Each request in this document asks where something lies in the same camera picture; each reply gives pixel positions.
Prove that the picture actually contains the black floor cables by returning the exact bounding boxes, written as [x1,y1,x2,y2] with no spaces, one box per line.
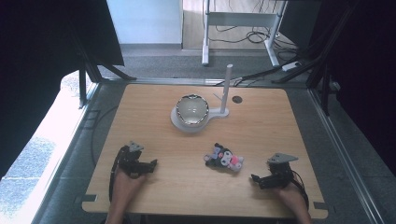
[208,18,300,63]

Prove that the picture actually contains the white power strip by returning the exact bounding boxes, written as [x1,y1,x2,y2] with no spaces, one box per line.
[281,61,303,72]

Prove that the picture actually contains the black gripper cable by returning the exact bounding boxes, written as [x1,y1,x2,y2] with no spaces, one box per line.
[290,169,310,210]
[107,146,129,203]

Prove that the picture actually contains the white stand with pole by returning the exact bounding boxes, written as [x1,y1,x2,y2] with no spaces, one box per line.
[169,63,234,134]

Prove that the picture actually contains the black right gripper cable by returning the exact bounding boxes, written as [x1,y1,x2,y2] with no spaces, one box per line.
[290,169,310,210]

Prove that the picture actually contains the black metal stand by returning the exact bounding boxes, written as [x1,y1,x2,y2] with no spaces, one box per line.
[70,31,138,110]
[271,0,359,117]

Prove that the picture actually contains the black and pink plush toy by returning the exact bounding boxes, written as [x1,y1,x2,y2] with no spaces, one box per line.
[203,142,245,174]

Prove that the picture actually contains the thin black floor cable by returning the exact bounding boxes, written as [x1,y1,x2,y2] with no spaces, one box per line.
[90,105,120,167]

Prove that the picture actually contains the aluminium floor rail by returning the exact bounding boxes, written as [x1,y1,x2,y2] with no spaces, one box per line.
[307,88,389,224]

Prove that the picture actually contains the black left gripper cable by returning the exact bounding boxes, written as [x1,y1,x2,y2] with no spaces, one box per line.
[107,146,129,203]

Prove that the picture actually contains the black curtain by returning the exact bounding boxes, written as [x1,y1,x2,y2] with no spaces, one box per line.
[288,0,396,176]
[0,0,125,181]

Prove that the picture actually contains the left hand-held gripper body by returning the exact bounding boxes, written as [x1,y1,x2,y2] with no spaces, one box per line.
[117,141,148,179]

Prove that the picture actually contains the person's left hand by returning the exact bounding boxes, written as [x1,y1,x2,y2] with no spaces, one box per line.
[112,169,148,200]

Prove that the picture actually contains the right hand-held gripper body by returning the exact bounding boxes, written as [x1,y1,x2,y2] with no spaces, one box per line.
[266,152,300,189]

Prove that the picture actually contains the white desk frame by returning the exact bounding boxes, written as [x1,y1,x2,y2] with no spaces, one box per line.
[201,0,288,68]

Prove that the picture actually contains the person's right hand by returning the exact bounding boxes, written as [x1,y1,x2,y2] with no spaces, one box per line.
[275,182,308,210]

